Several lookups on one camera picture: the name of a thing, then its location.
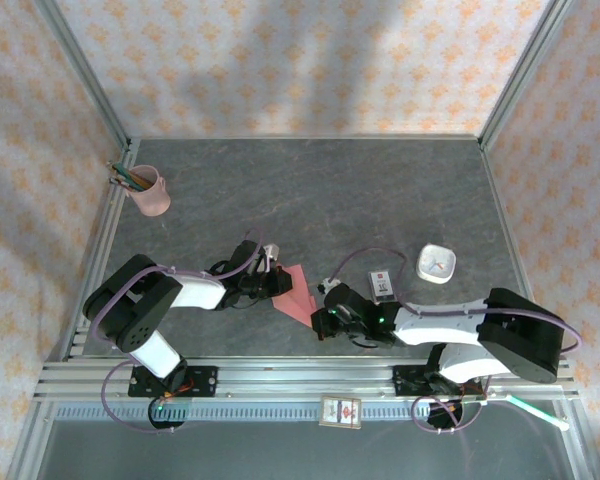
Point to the pink square paper sheet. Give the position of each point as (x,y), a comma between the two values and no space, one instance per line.
(297,300)

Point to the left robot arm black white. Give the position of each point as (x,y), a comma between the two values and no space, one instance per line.
(130,310)

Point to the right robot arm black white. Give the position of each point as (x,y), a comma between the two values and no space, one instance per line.
(525,335)

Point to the small black box white label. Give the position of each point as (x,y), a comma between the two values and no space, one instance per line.
(382,287)

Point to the pink cup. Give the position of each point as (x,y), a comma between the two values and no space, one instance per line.
(152,200)

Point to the orange pencil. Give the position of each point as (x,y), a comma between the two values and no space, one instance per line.
(140,180)

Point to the green pencil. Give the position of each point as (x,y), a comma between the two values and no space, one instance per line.
(130,177)

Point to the dark pencil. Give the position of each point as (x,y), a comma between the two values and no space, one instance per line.
(117,181)

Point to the green white plastic stick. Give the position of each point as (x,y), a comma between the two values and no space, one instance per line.
(535,410)

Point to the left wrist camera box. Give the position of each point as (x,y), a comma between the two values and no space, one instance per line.
(271,252)

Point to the wide aluminium mounting rail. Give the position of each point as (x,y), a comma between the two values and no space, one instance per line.
(300,380)

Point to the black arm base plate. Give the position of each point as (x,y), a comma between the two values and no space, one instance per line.
(407,380)
(205,380)

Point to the thin aluminium table edge rail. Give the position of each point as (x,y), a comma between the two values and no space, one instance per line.
(305,137)

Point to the short aluminium frame post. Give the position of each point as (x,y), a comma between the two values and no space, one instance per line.
(30,440)
(582,440)

